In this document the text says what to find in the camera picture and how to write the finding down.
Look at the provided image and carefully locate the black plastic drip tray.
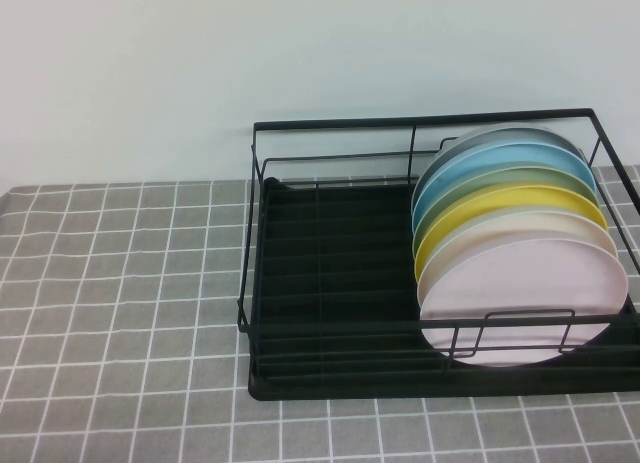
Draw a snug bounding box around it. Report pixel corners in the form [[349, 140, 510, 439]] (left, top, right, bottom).
[[247, 176, 640, 402]]

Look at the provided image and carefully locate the cream plate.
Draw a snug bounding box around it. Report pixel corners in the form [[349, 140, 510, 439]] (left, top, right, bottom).
[[417, 210, 619, 294]]

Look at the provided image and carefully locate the grey checked tablecloth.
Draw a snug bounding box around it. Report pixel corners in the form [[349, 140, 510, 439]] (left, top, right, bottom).
[[0, 165, 640, 463]]

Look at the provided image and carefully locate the blue plate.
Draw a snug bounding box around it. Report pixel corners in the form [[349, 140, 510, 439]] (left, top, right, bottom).
[[410, 142, 597, 234]]

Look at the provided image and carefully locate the grey plate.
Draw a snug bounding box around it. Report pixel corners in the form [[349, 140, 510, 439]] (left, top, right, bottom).
[[430, 126, 584, 184]]

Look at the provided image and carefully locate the pink plate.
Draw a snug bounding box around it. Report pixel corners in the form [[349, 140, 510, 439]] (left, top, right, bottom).
[[418, 236, 629, 369]]

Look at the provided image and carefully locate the yellow plate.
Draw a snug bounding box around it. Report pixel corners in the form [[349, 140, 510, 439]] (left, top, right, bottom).
[[413, 182, 610, 277]]

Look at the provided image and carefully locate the black wire dish rack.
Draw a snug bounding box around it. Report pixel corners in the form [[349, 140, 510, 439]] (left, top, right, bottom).
[[235, 107, 640, 379]]

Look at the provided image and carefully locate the green plate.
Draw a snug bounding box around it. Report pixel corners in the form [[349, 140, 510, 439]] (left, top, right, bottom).
[[412, 166, 601, 244]]

